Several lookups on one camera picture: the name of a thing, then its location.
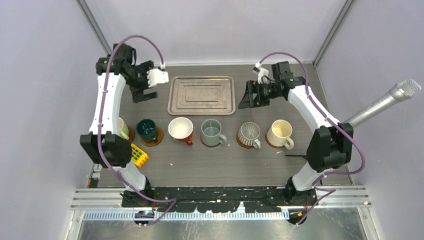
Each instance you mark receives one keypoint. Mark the red white mug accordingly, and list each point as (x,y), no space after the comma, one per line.
(181,129)

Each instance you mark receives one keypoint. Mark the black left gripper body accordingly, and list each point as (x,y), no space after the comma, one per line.
(138,80)

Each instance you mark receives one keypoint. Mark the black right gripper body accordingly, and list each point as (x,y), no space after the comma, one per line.
(267,92)

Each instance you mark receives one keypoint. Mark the silver metal tray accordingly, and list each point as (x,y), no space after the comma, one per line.
(201,96)

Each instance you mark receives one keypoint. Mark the grey ribbed mug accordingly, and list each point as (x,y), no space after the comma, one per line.
(252,131)

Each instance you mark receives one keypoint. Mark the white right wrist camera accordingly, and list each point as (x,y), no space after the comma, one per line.
(261,72)

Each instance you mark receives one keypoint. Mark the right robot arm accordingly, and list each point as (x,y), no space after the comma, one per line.
(330,146)

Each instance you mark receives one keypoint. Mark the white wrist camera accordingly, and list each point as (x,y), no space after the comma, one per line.
(261,72)
(157,76)

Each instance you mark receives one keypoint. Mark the silver microphone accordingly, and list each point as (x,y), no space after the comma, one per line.
(399,93)

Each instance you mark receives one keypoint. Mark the black microphone stand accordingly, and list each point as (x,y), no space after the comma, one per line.
(296,156)

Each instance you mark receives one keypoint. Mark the light green mug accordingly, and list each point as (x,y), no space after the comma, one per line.
(123,129)

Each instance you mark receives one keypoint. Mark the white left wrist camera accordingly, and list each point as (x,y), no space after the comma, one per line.
(157,76)

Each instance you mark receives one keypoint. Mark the dark green mug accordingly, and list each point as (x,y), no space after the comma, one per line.
(147,130)

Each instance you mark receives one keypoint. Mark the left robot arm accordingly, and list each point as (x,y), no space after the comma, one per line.
(103,142)

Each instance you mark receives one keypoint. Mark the cream mug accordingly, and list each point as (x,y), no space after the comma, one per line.
(279,135)

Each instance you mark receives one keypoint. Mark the yellow toy block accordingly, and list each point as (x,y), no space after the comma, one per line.
(138,156)

